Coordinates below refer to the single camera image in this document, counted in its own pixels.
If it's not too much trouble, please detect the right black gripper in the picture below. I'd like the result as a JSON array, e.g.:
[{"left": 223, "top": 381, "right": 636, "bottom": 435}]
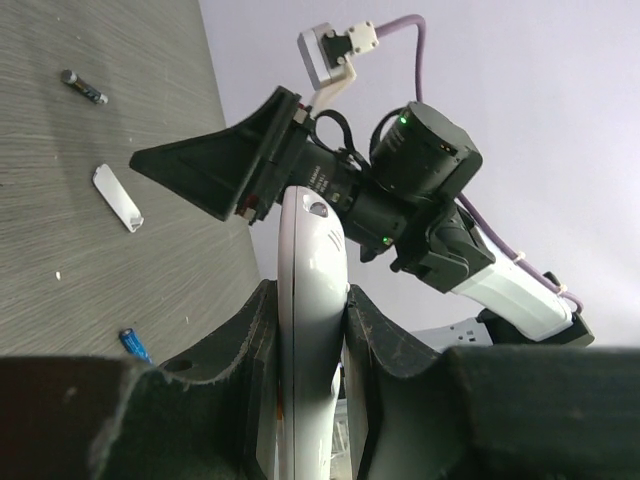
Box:
[{"left": 129, "top": 86, "right": 412, "bottom": 250}]

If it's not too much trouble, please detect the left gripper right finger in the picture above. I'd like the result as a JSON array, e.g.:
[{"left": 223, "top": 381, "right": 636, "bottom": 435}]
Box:
[{"left": 343, "top": 286, "right": 639, "bottom": 479}]

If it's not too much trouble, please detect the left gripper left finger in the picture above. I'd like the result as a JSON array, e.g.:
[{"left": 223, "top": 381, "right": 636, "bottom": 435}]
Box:
[{"left": 1, "top": 280, "right": 278, "bottom": 479}]

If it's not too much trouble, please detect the white battery cover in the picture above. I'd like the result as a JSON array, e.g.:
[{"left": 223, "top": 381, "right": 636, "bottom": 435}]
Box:
[{"left": 92, "top": 164, "right": 144, "bottom": 233}]

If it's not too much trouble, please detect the white remote control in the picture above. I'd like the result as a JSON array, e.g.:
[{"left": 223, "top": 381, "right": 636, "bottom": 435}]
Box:
[{"left": 277, "top": 186, "right": 350, "bottom": 479}]

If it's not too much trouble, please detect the blue battery lower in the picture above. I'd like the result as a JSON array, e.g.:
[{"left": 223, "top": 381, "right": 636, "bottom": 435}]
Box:
[{"left": 118, "top": 328, "right": 153, "bottom": 364}]

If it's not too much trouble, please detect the black battery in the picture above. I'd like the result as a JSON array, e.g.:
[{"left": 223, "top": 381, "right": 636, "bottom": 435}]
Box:
[{"left": 60, "top": 69, "right": 108, "bottom": 105}]

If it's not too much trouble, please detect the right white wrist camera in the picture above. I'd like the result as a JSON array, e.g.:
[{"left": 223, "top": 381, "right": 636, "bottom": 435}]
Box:
[{"left": 297, "top": 21, "right": 379, "bottom": 117}]

